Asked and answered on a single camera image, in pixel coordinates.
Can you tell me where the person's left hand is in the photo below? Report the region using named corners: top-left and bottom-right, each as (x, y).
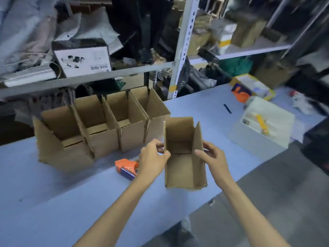
top-left (137, 139), bottom-right (171, 184)

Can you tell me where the person's right hand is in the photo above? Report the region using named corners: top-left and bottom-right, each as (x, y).
top-left (194, 141), bottom-right (236, 189)

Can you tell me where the orange blue tape dispenser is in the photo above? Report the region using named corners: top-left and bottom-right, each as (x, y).
top-left (115, 158), bottom-right (140, 181)

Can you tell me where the plain brown cardboard box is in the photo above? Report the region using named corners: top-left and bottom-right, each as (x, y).
top-left (163, 116), bottom-right (208, 189)

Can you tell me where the dark low shelf cardboard box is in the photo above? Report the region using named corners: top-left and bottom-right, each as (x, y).
top-left (253, 58), bottom-right (298, 88)

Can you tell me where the brown shelf cardboard box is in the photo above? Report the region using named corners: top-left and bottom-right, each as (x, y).
top-left (231, 19), bottom-right (268, 48)

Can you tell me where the person's right forearm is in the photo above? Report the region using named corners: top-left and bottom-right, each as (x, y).
top-left (221, 177), bottom-right (291, 247)

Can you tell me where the person's left forearm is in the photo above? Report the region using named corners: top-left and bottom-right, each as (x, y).
top-left (73, 175), bottom-right (155, 247)

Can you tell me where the yellow plastic tool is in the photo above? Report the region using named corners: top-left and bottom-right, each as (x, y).
top-left (256, 114), bottom-right (269, 134)

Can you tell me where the white rectangular foam box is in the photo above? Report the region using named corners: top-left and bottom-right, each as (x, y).
top-left (229, 96), bottom-right (295, 160)

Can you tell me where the silver reflective roll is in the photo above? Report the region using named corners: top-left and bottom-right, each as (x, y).
top-left (157, 69), bottom-right (173, 81)

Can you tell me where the yellow white flat box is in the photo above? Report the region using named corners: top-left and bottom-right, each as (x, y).
top-left (230, 73), bottom-right (276, 101)

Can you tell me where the pile of black plastic bags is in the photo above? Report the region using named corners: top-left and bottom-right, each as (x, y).
top-left (180, 59), bottom-right (232, 93)

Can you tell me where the dark green bag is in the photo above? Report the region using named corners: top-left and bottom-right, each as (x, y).
top-left (74, 78), bottom-right (126, 98)

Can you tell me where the grey metal shelving rack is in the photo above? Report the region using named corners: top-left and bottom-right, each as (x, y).
top-left (0, 0), bottom-right (329, 99)

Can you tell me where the dark low bench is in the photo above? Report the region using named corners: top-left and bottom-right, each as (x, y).
top-left (301, 118), bottom-right (329, 175)

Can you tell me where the teal green plastic bag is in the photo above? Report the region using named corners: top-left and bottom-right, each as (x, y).
top-left (220, 56), bottom-right (254, 76)

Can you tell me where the white crumpled packet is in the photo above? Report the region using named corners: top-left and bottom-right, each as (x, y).
top-left (290, 91), bottom-right (317, 114)

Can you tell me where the bundle of grey paper bags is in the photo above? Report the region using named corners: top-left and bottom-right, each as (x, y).
top-left (14, 90), bottom-right (75, 126)

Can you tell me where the white black printed box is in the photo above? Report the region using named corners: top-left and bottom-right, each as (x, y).
top-left (51, 38), bottom-right (112, 78)

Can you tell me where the white power strip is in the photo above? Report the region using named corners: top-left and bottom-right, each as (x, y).
top-left (0, 67), bottom-right (57, 88)

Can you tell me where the pile of grey plastic mailers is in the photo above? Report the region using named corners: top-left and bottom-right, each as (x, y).
top-left (0, 0), bottom-right (124, 75)

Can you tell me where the white perforated rack post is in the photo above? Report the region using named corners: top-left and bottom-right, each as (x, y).
top-left (167, 0), bottom-right (201, 99)

